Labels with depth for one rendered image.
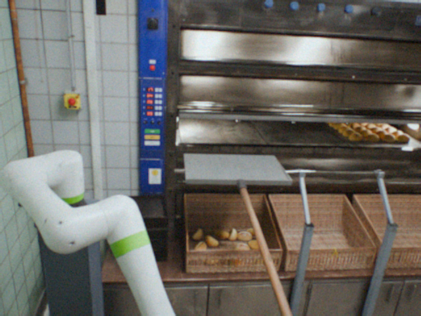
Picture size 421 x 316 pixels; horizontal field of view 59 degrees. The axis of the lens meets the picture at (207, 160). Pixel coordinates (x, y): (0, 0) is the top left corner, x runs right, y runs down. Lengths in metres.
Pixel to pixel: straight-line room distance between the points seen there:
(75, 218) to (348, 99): 1.92
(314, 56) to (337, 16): 0.26
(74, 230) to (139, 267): 0.21
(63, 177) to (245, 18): 1.38
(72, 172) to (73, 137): 0.96
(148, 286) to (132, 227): 0.18
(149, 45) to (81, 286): 1.31
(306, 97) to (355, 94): 0.32
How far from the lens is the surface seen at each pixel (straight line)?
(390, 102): 2.70
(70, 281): 1.69
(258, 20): 2.31
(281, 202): 2.60
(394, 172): 2.92
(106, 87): 2.30
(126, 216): 1.15
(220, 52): 2.26
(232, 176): 1.99
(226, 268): 2.24
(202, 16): 2.26
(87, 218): 1.11
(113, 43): 2.26
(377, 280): 2.48
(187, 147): 2.38
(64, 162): 1.46
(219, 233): 2.48
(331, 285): 2.45
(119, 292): 2.25
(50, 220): 1.12
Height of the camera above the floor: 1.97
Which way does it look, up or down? 22 degrees down
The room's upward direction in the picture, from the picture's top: 4 degrees clockwise
